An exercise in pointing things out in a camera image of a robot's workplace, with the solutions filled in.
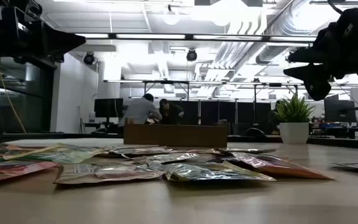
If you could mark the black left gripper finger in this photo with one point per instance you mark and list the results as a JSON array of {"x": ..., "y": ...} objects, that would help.
[{"x": 57, "y": 40}]

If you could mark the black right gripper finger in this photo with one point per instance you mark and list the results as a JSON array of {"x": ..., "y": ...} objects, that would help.
[
  {"x": 309, "y": 73},
  {"x": 319, "y": 88}
]

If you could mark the foil tea packet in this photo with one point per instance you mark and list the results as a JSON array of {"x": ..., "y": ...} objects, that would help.
[{"x": 135, "y": 151}]

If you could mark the black computer monitor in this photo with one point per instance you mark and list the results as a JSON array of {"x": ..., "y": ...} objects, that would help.
[
  {"x": 107, "y": 108},
  {"x": 339, "y": 110}
]

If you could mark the black ceiling spotlight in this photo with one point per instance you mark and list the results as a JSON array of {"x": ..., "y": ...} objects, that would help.
[
  {"x": 191, "y": 55},
  {"x": 89, "y": 59}
]

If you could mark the green plant in white pot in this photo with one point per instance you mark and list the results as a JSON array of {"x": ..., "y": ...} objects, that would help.
[{"x": 294, "y": 132}]

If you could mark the black desk partition panel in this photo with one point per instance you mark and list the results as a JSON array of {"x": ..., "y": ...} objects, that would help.
[
  {"x": 191, "y": 110},
  {"x": 210, "y": 112},
  {"x": 241, "y": 109}
]

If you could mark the black office chair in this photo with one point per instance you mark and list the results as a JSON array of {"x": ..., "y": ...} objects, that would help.
[{"x": 255, "y": 132}]

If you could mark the white bottle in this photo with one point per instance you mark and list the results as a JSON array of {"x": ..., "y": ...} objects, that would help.
[{"x": 92, "y": 117}]

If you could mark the long linear ceiling light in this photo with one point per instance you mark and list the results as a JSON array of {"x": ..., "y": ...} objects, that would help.
[{"x": 151, "y": 36}]

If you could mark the white round woven placemat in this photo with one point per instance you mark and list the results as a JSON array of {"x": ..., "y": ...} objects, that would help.
[{"x": 73, "y": 142}]

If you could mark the round white pendant lamp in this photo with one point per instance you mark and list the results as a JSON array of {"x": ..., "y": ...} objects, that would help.
[{"x": 171, "y": 17}]

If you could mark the silver ventilation duct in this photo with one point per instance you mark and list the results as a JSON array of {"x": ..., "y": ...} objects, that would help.
[{"x": 278, "y": 28}]

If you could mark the black overhead desk frame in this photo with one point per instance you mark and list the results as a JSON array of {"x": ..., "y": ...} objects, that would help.
[{"x": 166, "y": 82}]

